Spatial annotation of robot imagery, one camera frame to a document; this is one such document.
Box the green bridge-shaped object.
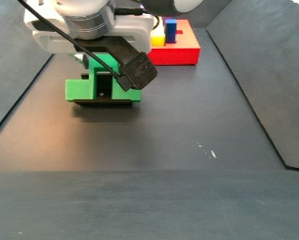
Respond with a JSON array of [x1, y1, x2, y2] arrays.
[[66, 59, 142, 102]]

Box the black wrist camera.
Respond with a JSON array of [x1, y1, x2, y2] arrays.
[[75, 37, 158, 91]]

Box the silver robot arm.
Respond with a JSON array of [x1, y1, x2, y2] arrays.
[[18, 0, 205, 53]]

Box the yellow long bar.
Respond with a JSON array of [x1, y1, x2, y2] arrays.
[[150, 23, 166, 47]]

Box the red base board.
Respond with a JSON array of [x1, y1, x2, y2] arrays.
[[149, 20, 201, 66]]

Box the black angled fixture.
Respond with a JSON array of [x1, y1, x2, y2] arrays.
[[74, 71, 133, 106]]

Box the black camera cable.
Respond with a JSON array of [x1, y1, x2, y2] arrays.
[[17, 0, 125, 79]]

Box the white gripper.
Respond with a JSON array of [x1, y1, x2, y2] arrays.
[[25, 7, 154, 53]]

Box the blue block right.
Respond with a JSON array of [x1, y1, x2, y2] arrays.
[[166, 19, 177, 43]]

